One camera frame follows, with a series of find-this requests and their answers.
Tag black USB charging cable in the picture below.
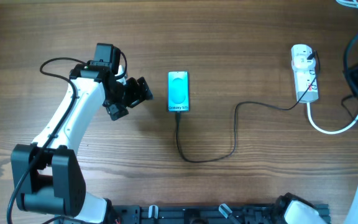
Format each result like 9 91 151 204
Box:
175 50 321 164

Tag white USB charger plug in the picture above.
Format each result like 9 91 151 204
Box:
292 54 313 70

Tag white power strip cord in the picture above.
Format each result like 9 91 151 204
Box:
305 0 358 135

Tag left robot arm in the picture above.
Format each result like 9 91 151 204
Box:
6 43 153 223

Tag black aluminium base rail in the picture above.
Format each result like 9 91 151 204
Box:
53 203 332 224

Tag white power strip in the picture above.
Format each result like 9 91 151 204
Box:
291 44 319 103

